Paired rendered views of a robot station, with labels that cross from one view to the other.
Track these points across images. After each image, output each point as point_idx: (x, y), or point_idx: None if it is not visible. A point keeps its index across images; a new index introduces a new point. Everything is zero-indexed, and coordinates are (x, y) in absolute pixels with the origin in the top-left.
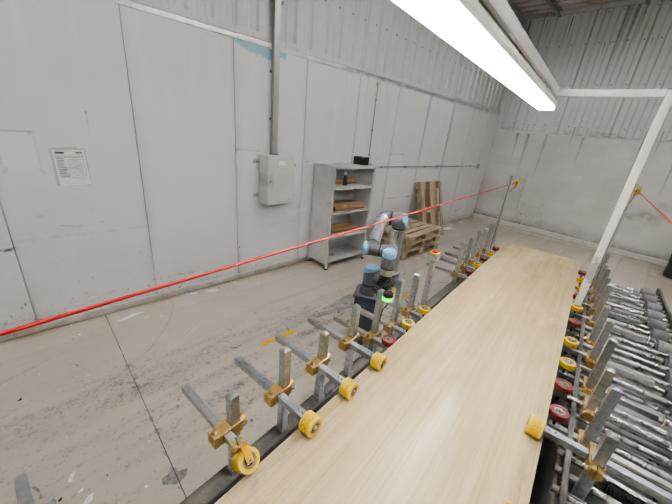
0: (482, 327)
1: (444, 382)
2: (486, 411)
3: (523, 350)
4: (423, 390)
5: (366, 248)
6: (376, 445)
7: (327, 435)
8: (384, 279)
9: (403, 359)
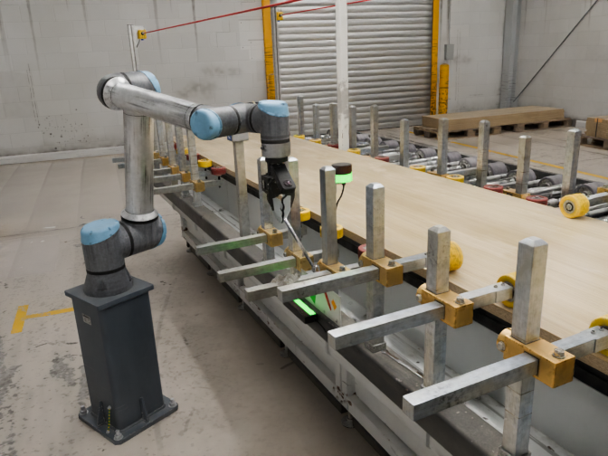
0: None
1: (486, 235)
2: (541, 227)
3: (428, 187)
4: (503, 251)
5: (217, 121)
6: None
7: None
8: (281, 166)
9: None
